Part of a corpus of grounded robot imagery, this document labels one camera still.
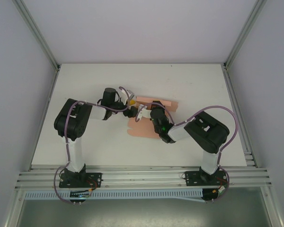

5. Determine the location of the black controller board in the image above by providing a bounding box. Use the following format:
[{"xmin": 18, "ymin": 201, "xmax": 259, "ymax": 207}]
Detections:
[
  {"xmin": 69, "ymin": 190, "xmax": 90, "ymax": 204},
  {"xmin": 202, "ymin": 188, "xmax": 225, "ymax": 204}
]

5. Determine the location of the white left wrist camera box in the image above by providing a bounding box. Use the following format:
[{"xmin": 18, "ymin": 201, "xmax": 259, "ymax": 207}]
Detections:
[{"xmin": 124, "ymin": 89, "xmax": 136, "ymax": 105}]

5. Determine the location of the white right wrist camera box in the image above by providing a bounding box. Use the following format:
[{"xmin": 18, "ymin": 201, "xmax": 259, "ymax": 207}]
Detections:
[{"xmin": 138, "ymin": 106, "xmax": 152, "ymax": 119}]

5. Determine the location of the red wire pair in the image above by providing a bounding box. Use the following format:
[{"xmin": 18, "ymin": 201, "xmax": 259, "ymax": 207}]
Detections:
[
  {"xmin": 215, "ymin": 176, "xmax": 229, "ymax": 190},
  {"xmin": 86, "ymin": 177, "xmax": 98, "ymax": 192}
]

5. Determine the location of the slotted white cable duct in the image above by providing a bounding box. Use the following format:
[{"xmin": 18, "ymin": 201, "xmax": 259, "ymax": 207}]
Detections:
[{"xmin": 25, "ymin": 188, "xmax": 218, "ymax": 203}]

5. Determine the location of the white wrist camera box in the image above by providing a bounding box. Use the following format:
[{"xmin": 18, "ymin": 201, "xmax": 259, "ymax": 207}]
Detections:
[
  {"xmin": 138, "ymin": 106, "xmax": 152, "ymax": 119},
  {"xmin": 124, "ymin": 89, "xmax": 136, "ymax": 105}
]

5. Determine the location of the pink paper box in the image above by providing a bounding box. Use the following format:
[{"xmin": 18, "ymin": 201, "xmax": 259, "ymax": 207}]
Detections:
[{"xmin": 127, "ymin": 96, "xmax": 179, "ymax": 138}]

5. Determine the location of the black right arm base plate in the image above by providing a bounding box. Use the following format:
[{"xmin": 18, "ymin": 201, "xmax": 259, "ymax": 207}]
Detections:
[{"xmin": 184, "ymin": 170, "xmax": 228, "ymax": 188}]

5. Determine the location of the aluminium side rail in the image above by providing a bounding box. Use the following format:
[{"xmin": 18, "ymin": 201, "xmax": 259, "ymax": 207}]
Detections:
[
  {"xmin": 27, "ymin": 66, "xmax": 61, "ymax": 171},
  {"xmin": 222, "ymin": 66, "xmax": 259, "ymax": 169}
]

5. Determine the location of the aluminium frame post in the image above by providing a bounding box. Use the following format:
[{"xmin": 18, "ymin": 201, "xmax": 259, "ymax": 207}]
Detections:
[
  {"xmin": 223, "ymin": 0, "xmax": 268, "ymax": 70},
  {"xmin": 13, "ymin": 0, "xmax": 62, "ymax": 71}
]

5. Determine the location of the aluminium rail beam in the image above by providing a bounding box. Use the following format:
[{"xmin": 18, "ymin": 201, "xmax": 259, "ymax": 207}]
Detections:
[{"xmin": 15, "ymin": 165, "xmax": 273, "ymax": 190}]

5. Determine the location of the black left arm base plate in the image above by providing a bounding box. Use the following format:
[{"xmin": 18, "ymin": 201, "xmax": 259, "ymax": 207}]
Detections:
[{"xmin": 59, "ymin": 172, "xmax": 103, "ymax": 189}]

